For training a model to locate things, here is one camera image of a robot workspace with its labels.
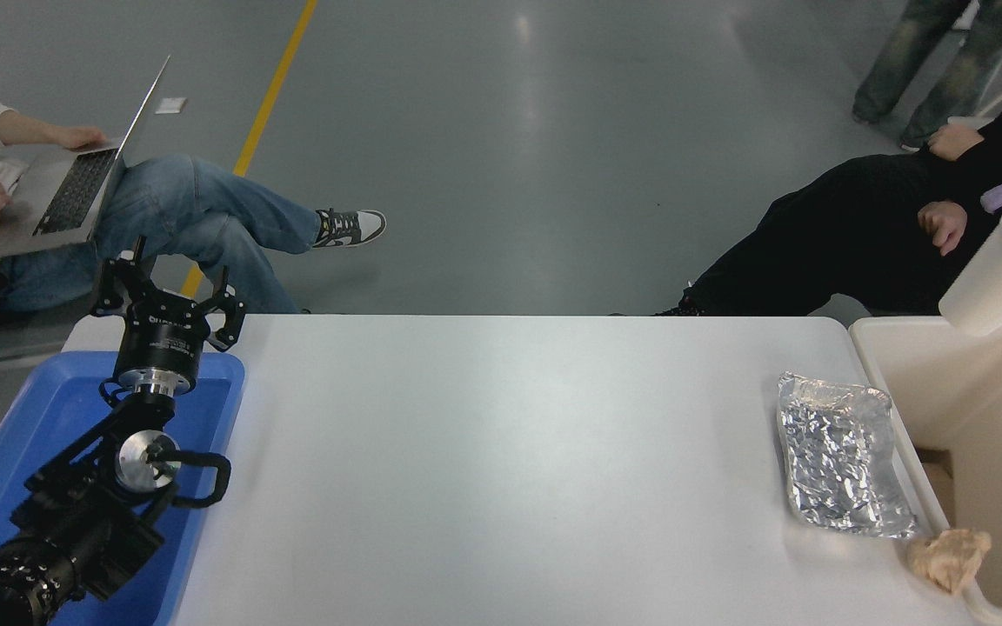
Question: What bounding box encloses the person with laptop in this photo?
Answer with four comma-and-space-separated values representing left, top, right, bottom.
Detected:
0, 74, 389, 316

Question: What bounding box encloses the seated person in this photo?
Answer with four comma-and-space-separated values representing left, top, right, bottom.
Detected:
653, 78, 1002, 318

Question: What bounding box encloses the standing person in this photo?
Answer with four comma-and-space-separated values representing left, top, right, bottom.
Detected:
852, 0, 1002, 150

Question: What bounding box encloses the white paper cup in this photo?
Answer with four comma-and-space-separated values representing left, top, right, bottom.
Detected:
938, 208, 1002, 338

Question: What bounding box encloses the crumpled tan paper ball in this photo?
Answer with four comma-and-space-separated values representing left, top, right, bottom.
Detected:
905, 528, 993, 596

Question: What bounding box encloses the grey chair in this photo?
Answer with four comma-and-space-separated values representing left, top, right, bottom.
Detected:
0, 296, 102, 440

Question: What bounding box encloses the silver laptop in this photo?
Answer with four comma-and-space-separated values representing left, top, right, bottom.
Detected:
0, 55, 171, 262

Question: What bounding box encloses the blue plastic tray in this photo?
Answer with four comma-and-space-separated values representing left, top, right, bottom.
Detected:
0, 350, 246, 626

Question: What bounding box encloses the person's left hand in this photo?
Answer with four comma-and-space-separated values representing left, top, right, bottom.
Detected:
917, 202, 969, 256
56, 126, 109, 151

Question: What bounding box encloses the crumpled silver foil tray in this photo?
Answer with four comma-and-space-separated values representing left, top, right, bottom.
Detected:
777, 371, 919, 540

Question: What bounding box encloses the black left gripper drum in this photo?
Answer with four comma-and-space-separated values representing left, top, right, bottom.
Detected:
116, 292, 212, 379

